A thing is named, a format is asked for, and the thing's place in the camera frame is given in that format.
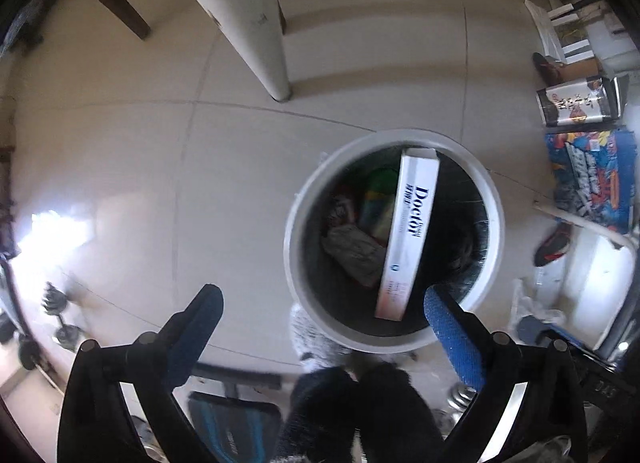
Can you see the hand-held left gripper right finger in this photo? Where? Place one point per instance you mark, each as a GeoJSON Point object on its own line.
{"type": "Point", "coordinates": [455, 338]}

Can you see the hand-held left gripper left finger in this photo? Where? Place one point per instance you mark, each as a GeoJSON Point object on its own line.
{"type": "Point", "coordinates": [200, 328]}

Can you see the long white toothpaste box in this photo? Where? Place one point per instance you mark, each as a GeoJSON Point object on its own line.
{"type": "Point", "coordinates": [407, 233]}

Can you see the grey round trash bin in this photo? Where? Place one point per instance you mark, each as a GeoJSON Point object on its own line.
{"type": "Point", "coordinates": [470, 223]}

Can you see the green blue snack packet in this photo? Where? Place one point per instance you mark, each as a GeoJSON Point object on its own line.
{"type": "Point", "coordinates": [377, 203]}

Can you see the red white snack wrapper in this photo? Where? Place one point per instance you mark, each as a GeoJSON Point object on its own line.
{"type": "Point", "coordinates": [342, 208]}

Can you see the silver dumbbell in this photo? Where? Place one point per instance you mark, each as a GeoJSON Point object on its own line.
{"type": "Point", "coordinates": [457, 397]}

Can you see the white plastic bag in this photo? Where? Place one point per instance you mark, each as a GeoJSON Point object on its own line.
{"type": "Point", "coordinates": [532, 305]}

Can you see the person's right leg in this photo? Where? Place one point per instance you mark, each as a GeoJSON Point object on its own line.
{"type": "Point", "coordinates": [395, 408]}

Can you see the person's leg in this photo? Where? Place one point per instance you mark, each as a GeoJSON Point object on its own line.
{"type": "Point", "coordinates": [395, 408]}
{"type": "Point", "coordinates": [320, 413]}

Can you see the grey fuzzy slipper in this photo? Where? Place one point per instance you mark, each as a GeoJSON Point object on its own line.
{"type": "Point", "coordinates": [312, 338]}

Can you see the red black shoe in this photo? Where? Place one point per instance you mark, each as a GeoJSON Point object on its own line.
{"type": "Point", "coordinates": [552, 245]}

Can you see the black dumbbell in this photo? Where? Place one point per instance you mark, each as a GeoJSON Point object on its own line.
{"type": "Point", "coordinates": [62, 315]}

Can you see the person's left leg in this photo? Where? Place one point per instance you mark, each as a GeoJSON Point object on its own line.
{"type": "Point", "coordinates": [320, 413]}

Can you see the white wooden stick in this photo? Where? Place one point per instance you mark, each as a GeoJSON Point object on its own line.
{"type": "Point", "coordinates": [585, 223]}

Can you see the black weight plates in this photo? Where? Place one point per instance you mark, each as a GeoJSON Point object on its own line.
{"type": "Point", "coordinates": [25, 348]}

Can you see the blue printed toy box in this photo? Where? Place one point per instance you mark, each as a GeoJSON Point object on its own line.
{"type": "Point", "coordinates": [595, 178]}

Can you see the white table leg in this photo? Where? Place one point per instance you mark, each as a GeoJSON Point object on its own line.
{"type": "Point", "coordinates": [245, 8]}

